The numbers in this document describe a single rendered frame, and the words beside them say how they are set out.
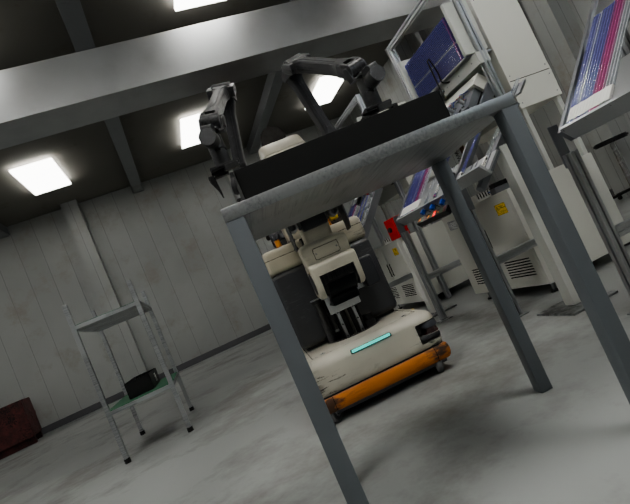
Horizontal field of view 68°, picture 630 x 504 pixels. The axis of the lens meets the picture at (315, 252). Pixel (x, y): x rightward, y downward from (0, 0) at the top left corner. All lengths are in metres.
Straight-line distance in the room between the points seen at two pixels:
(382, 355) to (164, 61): 3.86
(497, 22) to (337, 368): 2.19
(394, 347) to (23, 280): 9.22
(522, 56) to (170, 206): 8.42
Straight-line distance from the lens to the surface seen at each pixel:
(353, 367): 2.03
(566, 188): 3.00
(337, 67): 1.79
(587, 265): 1.19
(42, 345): 10.47
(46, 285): 10.52
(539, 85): 3.15
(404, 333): 2.07
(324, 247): 2.08
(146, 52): 5.17
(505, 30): 3.19
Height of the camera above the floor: 0.59
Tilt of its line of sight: 3 degrees up
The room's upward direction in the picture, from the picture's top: 24 degrees counter-clockwise
